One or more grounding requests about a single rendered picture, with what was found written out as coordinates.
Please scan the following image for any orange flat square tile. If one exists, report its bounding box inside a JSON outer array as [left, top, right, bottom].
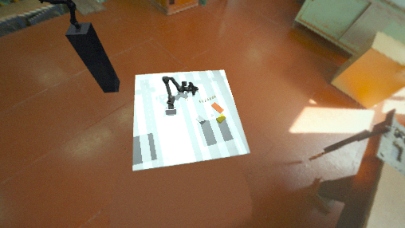
[[211, 102, 224, 113]]

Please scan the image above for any yellow rectangular block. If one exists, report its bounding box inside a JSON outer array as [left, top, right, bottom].
[[216, 114, 226, 123]]

